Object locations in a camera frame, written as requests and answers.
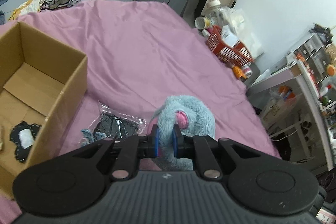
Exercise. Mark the black felt patch white centre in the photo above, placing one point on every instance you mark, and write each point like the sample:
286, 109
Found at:
23, 135

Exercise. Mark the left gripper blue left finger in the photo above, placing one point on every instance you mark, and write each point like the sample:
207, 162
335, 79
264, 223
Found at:
154, 142

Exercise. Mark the grey fluffy plush toy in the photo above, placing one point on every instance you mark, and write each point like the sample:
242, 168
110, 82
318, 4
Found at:
193, 118

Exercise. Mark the yellow white clothing pile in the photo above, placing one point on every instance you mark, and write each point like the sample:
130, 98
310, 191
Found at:
25, 8

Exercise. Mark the pink bed sheet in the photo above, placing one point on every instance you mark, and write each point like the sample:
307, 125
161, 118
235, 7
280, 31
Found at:
139, 53

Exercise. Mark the open cardboard box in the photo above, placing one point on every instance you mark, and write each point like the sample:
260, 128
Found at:
43, 82

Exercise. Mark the orange bottle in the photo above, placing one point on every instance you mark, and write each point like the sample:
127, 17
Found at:
238, 72

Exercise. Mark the white desk shelf unit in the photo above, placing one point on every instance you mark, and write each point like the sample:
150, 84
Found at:
296, 102

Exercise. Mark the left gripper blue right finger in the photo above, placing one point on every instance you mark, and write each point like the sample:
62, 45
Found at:
178, 142

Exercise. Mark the red plastic basket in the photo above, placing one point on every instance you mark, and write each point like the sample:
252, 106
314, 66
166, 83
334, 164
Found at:
237, 55

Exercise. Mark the clear plastic jar white lid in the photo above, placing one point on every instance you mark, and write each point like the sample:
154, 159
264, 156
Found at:
216, 13

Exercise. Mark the black item in plastic bag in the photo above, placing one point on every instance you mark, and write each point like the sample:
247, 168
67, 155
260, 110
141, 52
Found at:
113, 124

